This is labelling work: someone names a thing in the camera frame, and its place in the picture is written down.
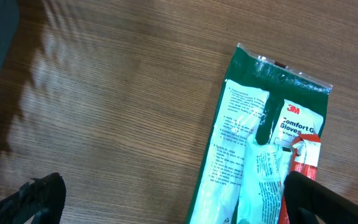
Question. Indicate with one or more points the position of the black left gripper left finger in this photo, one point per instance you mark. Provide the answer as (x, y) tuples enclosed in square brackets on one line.
[(42, 201)]

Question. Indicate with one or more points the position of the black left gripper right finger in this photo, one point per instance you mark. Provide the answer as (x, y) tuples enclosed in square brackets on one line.
[(309, 202)]

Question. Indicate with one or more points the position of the red white small packet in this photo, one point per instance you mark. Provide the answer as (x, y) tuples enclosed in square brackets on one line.
[(303, 158)]

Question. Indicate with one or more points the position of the teal white small packet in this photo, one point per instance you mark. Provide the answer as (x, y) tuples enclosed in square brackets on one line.
[(265, 169)]

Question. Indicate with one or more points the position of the green 3M gloves package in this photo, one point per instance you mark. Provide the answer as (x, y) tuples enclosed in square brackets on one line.
[(262, 98)]

